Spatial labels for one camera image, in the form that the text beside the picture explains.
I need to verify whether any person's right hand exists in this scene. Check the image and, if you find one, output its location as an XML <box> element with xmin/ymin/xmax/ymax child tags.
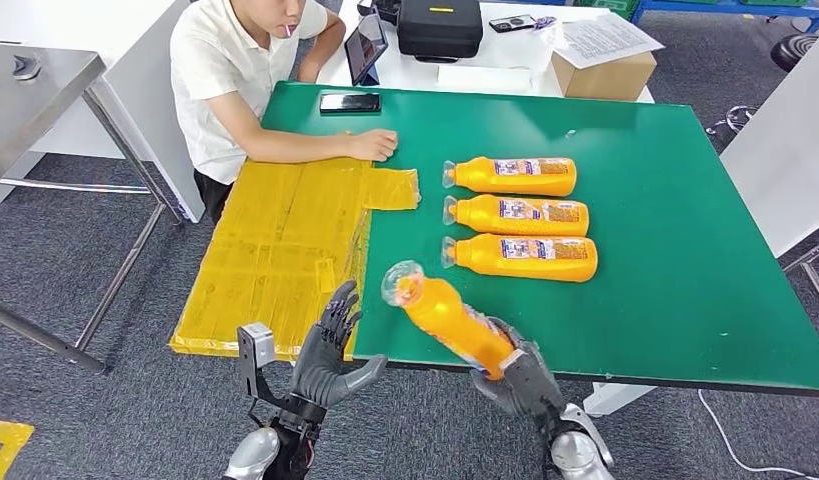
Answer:
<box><xmin>347</xmin><ymin>129</ymin><xmax>400</xmax><ymax>164</ymax></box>

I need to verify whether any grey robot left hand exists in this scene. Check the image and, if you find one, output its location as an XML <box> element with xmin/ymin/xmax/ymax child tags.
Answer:
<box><xmin>288</xmin><ymin>280</ymin><xmax>389</xmax><ymax>411</ymax></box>

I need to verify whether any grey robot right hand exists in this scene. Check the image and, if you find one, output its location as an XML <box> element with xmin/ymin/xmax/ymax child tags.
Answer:
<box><xmin>470</xmin><ymin>316</ymin><xmax>569</xmax><ymax>425</ymax></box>

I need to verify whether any orange detergent bottle clear cap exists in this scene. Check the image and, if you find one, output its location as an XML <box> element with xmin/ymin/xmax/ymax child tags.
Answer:
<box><xmin>440</xmin><ymin>233</ymin><xmax>599</xmax><ymax>284</ymax></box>
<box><xmin>441</xmin><ymin>156</ymin><xmax>579</xmax><ymax>198</ymax></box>
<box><xmin>380</xmin><ymin>260</ymin><xmax>520</xmax><ymax>382</ymax></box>
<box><xmin>442</xmin><ymin>193</ymin><xmax>590</xmax><ymax>238</ymax></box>

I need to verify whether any black smartphone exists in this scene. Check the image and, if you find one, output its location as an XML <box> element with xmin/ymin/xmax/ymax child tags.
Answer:
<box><xmin>318</xmin><ymin>91</ymin><xmax>382</xmax><ymax>115</ymax></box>

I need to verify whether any white table leg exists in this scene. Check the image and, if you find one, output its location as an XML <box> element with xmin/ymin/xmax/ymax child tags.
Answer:
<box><xmin>583</xmin><ymin>382</ymin><xmax>659</xmax><ymax>419</ymax></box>

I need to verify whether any dark tablet on stand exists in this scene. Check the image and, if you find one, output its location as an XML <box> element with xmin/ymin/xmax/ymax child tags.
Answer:
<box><xmin>343</xmin><ymin>7</ymin><xmax>389</xmax><ymax>87</ymax></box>

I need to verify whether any black carrying case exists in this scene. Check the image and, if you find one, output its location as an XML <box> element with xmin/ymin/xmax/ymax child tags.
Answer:
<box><xmin>396</xmin><ymin>0</ymin><xmax>484</xmax><ymax>64</ymax></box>

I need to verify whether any yellow taped cardboard mat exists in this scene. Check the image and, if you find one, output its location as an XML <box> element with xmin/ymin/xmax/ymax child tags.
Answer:
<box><xmin>169</xmin><ymin>156</ymin><xmax>422</xmax><ymax>364</ymax></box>

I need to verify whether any small black device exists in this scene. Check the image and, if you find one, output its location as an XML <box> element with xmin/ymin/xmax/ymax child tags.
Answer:
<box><xmin>357</xmin><ymin>0</ymin><xmax>402</xmax><ymax>26</ymax></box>

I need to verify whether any white desk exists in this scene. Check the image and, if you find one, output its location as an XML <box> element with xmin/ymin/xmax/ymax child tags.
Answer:
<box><xmin>314</xmin><ymin>0</ymin><xmax>655</xmax><ymax>104</ymax></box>

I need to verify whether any person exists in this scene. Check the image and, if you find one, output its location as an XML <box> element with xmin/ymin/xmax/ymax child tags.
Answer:
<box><xmin>169</xmin><ymin>0</ymin><xmax>400</xmax><ymax>227</ymax></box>

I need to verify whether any brown cardboard box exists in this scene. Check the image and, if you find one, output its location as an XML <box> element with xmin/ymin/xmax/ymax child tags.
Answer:
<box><xmin>549</xmin><ymin>49</ymin><xmax>659</xmax><ymax>103</ymax></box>

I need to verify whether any printed paper sheet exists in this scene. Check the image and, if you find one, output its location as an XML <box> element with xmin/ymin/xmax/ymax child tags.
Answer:
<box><xmin>540</xmin><ymin>14</ymin><xmax>666</xmax><ymax>71</ymax></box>

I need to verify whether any green plastic crate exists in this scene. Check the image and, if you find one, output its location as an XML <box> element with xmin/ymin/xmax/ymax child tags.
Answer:
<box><xmin>574</xmin><ymin>0</ymin><xmax>642</xmax><ymax>21</ymax></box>

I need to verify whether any white side table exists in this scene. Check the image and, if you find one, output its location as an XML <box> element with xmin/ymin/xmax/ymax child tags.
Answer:
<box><xmin>0</xmin><ymin>0</ymin><xmax>207</xmax><ymax>225</ymax></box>

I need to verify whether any white table with metal legs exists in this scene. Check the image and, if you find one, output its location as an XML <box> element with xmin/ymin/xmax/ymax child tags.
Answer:
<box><xmin>718</xmin><ymin>26</ymin><xmax>819</xmax><ymax>319</ymax></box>

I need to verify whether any stainless steel table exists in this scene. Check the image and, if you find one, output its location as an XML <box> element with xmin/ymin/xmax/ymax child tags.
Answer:
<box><xmin>0</xmin><ymin>42</ymin><xmax>185</xmax><ymax>376</ymax></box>

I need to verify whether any blue metal shelf rack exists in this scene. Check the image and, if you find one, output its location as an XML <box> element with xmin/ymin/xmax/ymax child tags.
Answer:
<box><xmin>630</xmin><ymin>0</ymin><xmax>819</xmax><ymax>34</ymax></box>

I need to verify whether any black round stool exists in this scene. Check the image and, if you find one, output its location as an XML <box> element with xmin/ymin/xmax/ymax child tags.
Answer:
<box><xmin>769</xmin><ymin>33</ymin><xmax>819</xmax><ymax>74</ymax></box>

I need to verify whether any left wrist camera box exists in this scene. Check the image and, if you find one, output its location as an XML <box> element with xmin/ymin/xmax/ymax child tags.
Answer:
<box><xmin>236</xmin><ymin>322</ymin><xmax>278</xmax><ymax>402</ymax></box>

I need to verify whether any dark phone with camera lenses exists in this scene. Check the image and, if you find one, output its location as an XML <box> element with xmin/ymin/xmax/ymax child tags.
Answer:
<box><xmin>488</xmin><ymin>13</ymin><xmax>537</xmax><ymax>34</ymax></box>

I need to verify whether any white floor cable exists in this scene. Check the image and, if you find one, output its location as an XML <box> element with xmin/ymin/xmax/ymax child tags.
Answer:
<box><xmin>697</xmin><ymin>389</ymin><xmax>819</xmax><ymax>480</ymax></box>

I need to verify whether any grey cable coil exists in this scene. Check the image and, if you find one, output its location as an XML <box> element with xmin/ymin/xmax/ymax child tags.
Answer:
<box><xmin>707</xmin><ymin>104</ymin><xmax>760</xmax><ymax>137</ymax></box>

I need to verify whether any small metal bracket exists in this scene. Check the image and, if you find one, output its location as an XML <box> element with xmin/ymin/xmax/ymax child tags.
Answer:
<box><xmin>11</xmin><ymin>54</ymin><xmax>43</xmax><ymax>82</ymax></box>

